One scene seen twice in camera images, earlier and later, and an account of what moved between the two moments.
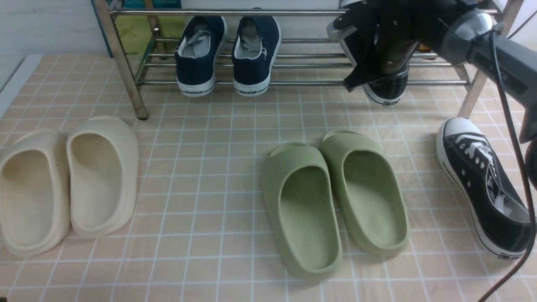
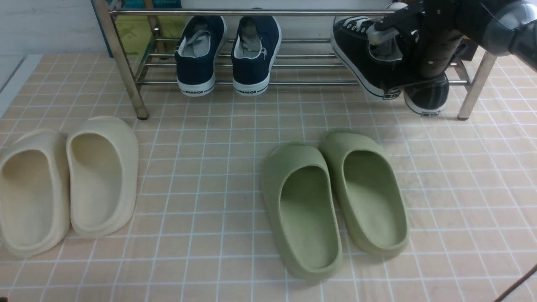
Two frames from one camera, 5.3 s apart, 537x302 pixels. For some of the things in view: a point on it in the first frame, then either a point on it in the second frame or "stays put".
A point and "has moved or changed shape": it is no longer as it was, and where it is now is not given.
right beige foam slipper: x=104 y=161 stays put
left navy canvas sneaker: x=200 y=40 stays put
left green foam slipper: x=301 y=204 stays put
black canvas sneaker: x=385 y=92 has moved or changed shape
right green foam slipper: x=368 y=192 stays put
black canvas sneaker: x=488 y=191 to x=428 y=97
